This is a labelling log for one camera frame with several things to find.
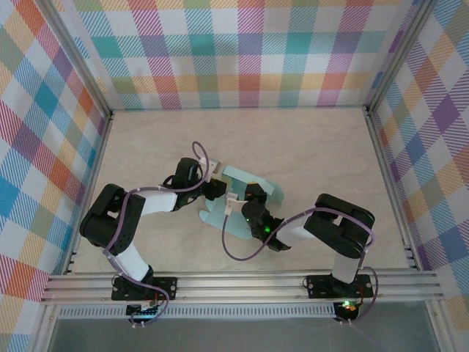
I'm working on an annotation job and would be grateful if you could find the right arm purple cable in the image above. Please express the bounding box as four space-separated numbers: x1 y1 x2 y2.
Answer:
222 207 384 326

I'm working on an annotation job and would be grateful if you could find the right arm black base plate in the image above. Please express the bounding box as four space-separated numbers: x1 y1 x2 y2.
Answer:
305 273 374 300

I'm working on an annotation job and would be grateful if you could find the aluminium mounting rail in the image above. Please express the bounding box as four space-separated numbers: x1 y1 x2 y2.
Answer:
39 269 446 306

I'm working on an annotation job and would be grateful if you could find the grey slotted cable duct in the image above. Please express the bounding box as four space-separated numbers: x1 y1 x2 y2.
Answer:
56 303 338 320

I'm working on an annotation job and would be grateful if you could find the aluminium frame leg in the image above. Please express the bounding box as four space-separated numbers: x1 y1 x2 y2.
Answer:
31 303 62 352
424 298 455 352

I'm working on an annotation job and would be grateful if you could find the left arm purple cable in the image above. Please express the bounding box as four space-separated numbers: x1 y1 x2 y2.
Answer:
103 141 218 329

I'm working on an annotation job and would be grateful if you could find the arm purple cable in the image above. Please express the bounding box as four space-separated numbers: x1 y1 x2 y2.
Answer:
103 141 218 329
222 207 384 326

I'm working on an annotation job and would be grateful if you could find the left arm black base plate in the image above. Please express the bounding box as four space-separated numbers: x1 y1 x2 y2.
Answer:
111 276 179 302

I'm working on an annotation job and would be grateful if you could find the light blue paper box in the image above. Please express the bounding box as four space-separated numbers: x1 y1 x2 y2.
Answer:
199 164 285 241

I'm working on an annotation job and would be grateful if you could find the aluminium frame post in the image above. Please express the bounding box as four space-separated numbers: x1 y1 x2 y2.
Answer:
364 0 440 117
36 0 115 120

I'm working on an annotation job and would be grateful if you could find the aluminium side rail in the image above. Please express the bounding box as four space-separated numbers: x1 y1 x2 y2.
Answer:
61 109 117 276
362 105 423 272

